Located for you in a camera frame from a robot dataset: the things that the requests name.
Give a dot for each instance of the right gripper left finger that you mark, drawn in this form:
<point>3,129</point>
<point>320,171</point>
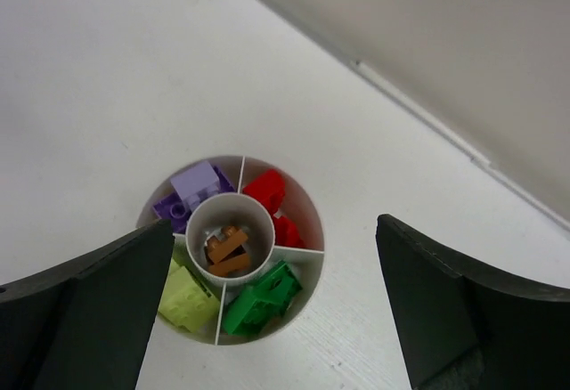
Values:
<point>86,323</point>

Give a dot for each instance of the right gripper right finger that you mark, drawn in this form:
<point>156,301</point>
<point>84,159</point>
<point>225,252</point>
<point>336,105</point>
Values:
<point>464,324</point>

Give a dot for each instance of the lime lego brick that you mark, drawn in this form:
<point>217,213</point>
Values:
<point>185,301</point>
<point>177,261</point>

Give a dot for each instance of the purple lego plate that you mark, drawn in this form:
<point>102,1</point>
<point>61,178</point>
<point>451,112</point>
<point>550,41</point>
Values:
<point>170,207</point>

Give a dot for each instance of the brown lego plate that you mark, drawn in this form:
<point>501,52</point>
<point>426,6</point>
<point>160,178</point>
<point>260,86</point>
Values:
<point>227,266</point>
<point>218,249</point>

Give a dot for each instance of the purple lego brick top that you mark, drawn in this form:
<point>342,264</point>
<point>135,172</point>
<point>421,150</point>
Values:
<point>196,184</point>

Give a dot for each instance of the dark green lego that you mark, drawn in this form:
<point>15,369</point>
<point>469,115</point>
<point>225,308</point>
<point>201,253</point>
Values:
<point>279,286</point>

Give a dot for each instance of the red cone lego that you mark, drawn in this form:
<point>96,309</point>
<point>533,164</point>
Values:
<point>286,233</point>

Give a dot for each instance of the red arch lego brick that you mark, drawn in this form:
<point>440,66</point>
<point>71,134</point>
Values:
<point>268,189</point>

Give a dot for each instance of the green square lego brick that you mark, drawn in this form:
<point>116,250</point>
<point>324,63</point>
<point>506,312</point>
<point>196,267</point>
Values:
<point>247,315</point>

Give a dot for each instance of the white round divided container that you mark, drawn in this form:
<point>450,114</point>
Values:
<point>248,249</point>

